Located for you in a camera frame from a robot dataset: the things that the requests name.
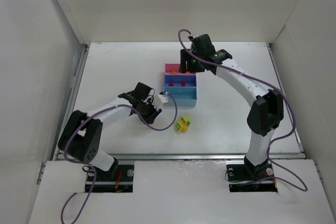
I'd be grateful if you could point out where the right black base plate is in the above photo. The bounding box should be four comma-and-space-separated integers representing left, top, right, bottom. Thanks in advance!
225, 163, 278, 193

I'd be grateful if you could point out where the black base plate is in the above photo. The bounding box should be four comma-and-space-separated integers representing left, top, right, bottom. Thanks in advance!
225, 163, 278, 193
92, 164, 134, 193

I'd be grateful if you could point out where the dark blue container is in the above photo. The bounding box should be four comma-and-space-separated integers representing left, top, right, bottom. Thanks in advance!
164, 75, 197, 87

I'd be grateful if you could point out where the yellow green lego cluster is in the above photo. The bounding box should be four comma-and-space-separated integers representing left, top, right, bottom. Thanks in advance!
174, 115, 192, 133

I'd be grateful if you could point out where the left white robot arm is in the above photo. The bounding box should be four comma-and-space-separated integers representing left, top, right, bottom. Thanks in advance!
58, 82, 168, 181

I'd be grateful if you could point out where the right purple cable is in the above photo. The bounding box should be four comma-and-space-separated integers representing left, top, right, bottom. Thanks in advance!
177, 29, 308, 193

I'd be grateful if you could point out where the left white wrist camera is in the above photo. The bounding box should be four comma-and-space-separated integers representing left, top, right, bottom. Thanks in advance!
152, 93, 169, 110

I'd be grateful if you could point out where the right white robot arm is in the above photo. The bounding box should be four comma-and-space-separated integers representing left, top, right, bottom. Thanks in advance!
180, 34, 284, 183

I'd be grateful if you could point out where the pink container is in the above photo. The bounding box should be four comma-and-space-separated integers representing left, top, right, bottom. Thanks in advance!
164, 63, 196, 76

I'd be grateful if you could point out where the light blue container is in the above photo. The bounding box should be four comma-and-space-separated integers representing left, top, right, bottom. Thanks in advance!
164, 86, 197, 107

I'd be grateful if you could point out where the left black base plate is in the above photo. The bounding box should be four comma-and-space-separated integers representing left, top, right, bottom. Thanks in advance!
92, 164, 134, 193

